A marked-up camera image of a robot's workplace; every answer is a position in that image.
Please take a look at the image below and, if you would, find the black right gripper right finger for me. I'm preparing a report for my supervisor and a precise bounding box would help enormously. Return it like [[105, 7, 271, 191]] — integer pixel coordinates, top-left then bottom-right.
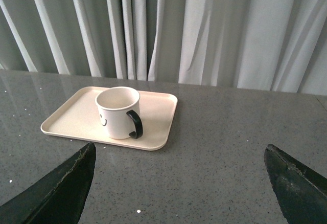
[[264, 144, 326, 223]]

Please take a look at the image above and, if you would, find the grey pleated curtain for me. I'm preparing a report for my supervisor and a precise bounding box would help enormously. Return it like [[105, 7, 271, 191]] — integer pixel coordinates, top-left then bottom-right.
[[1, 0, 326, 95]]

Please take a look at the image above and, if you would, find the white smiley mug black handle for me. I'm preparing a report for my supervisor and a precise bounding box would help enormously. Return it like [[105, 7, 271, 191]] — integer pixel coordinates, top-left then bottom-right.
[[95, 86, 144, 140]]

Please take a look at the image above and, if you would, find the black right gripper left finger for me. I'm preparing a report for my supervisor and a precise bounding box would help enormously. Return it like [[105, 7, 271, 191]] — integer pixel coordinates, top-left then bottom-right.
[[1, 143, 96, 223]]

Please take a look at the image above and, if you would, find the cream rectangular tray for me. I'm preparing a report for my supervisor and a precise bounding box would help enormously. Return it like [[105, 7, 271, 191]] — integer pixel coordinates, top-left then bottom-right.
[[40, 86, 178, 151]]

